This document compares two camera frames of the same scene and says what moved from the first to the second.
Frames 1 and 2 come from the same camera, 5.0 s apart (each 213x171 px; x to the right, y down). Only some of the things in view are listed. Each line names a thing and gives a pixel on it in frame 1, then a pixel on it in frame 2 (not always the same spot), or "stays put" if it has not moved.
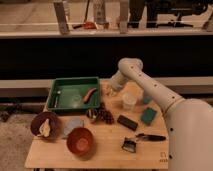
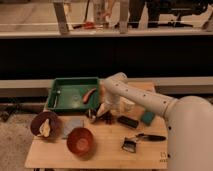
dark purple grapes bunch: (105, 115) stays put
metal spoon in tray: (57, 97) stays put
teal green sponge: (148, 116) stays put
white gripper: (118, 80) to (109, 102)
